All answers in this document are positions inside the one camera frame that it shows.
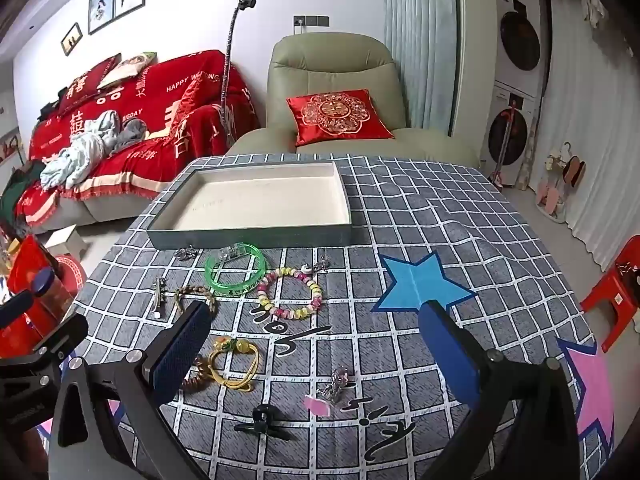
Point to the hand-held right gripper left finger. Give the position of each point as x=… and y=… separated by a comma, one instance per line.
x=182, y=350

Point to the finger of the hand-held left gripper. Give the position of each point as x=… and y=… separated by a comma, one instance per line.
x=15, y=310
x=60, y=335

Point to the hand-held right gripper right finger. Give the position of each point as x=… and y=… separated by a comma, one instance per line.
x=450, y=355

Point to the silver bar hair clip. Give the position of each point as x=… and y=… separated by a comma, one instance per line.
x=158, y=297

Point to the pink heart crystal hair clip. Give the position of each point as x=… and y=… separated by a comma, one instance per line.
x=335, y=385

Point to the silver pearl earring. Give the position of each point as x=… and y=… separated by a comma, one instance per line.
x=322, y=261
x=306, y=270

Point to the grey jewelry tray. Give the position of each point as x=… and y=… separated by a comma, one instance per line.
x=260, y=200

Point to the blue capped bottle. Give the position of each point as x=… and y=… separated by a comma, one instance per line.
x=42, y=280

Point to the red gift box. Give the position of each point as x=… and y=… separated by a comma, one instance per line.
x=27, y=265

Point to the red round patterned tin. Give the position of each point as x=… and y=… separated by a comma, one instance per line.
x=72, y=272

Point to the green plastic bangle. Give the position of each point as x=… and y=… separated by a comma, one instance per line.
x=235, y=290

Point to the white cardboard box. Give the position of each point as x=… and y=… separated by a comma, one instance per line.
x=65, y=240

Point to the black claw hair clip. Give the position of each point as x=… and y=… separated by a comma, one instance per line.
x=261, y=416

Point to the dark green bag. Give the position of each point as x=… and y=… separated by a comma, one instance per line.
x=12, y=195

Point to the grey sofa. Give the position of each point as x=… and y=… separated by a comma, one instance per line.
x=100, y=210

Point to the grey checked tablecloth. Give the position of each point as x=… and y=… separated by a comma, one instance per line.
x=400, y=210

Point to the light blue garment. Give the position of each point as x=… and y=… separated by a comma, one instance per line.
x=75, y=157

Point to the red plastic stool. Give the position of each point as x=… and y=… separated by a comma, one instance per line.
x=607, y=300

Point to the pink slipper rack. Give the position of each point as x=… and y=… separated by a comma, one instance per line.
x=550, y=195

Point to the grey garment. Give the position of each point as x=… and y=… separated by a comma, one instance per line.
x=129, y=134

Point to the red mop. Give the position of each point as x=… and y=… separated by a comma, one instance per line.
x=504, y=142

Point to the red character pillow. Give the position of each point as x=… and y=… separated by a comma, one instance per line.
x=82, y=85

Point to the red blanket sofa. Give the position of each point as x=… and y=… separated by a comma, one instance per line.
x=150, y=105

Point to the white sheer curtain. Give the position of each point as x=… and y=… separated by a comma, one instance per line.
x=590, y=135

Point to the red embroidered cushion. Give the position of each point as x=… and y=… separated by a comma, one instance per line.
x=340, y=115

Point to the portrait print pillow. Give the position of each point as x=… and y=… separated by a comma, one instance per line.
x=127, y=67

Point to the white washing machine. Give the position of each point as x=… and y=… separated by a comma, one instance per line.
x=525, y=96

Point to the flexible phone holder pole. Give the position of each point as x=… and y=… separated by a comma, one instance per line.
x=229, y=60

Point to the light blue curtain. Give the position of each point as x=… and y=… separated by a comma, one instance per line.
x=420, y=35

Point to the white tumble dryer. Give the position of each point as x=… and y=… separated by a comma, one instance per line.
x=517, y=40

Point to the pale green armchair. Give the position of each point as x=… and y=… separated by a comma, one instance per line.
x=325, y=55

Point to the small black photo frame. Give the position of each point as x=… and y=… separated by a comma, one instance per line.
x=71, y=39

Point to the grey wall switch panel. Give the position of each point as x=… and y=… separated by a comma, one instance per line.
x=315, y=21

